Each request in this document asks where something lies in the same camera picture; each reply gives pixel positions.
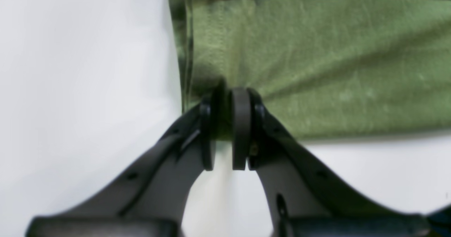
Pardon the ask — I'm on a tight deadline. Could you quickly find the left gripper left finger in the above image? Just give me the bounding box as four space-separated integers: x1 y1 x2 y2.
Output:
25 93 216 237

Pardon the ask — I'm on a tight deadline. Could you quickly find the olive green T-shirt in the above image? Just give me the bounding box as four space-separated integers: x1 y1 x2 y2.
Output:
168 0 451 140

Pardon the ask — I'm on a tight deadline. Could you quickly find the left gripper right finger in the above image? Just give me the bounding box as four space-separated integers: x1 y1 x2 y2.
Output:
231 88 432 237

